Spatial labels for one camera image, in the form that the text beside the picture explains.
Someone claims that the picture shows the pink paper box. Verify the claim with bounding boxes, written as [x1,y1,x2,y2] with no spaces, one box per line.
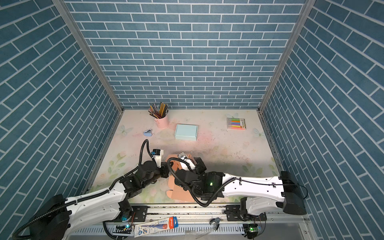
[166,154,196,203]

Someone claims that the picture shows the light blue paper box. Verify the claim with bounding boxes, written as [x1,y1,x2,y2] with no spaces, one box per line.
[175,124,198,141]

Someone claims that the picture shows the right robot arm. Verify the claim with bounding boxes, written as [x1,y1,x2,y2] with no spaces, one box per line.
[167,158,307,216]

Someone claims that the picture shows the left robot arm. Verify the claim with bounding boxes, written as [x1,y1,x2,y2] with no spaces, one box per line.
[12,161,169,240]

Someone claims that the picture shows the small metal clip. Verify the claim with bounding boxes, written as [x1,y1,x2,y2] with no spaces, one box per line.
[210,218,222,231]

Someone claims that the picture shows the pink pencil bucket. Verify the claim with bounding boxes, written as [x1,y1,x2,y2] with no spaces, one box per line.
[154,116,170,129]

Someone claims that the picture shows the red blue white package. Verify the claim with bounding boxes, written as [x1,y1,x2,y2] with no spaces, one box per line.
[134,217,179,238]

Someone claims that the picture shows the bundle of coloured pencils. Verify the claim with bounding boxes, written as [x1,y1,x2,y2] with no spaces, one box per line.
[148,102,169,119]

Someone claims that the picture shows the pack of coloured markers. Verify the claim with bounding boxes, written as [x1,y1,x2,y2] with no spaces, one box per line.
[227,118,246,130]

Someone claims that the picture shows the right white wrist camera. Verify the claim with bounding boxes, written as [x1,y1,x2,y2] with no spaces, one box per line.
[178,152,196,171]

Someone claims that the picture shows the left black corrugated cable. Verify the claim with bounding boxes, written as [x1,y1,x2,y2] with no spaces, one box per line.
[11,138,155,240]

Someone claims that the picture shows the aluminium mounting rail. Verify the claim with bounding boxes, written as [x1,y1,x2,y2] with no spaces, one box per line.
[67,203,317,240]

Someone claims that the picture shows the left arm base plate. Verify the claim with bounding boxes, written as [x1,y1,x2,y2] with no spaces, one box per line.
[107,205,149,223]

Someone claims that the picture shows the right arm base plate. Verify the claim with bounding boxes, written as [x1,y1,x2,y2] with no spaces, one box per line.
[224,203,267,222]

